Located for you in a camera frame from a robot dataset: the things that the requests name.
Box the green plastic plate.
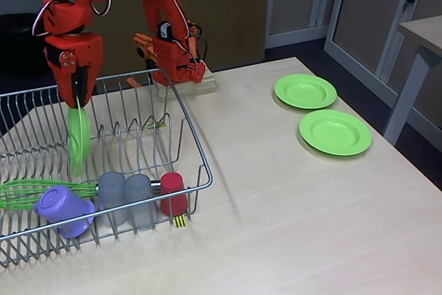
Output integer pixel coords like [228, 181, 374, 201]
[298, 109, 373, 157]
[273, 73, 338, 111]
[67, 97, 93, 177]

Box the green whisk with steel handle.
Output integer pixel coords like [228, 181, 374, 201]
[0, 178, 163, 211]

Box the translucent grey plastic cup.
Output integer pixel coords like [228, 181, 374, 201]
[124, 174, 160, 231]
[97, 171, 128, 226]

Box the purple plastic mug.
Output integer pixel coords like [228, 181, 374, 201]
[33, 185, 96, 239]

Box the red plastic cup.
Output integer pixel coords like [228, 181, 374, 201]
[160, 172, 189, 216]

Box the light orange table clamp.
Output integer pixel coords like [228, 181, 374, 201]
[126, 32, 173, 88]

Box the black waste bin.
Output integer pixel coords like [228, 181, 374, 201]
[0, 13, 52, 78]

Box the wooden base block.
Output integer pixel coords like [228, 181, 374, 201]
[154, 68, 218, 102]

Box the grey sliding door cabinet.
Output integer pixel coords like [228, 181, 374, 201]
[323, 0, 442, 126]

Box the beige desk with grey leg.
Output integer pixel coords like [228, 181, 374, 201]
[383, 15, 442, 147]

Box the metal wire dish rack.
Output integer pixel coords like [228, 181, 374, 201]
[0, 66, 213, 269]

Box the black cable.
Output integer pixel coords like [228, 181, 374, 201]
[186, 23, 209, 66]

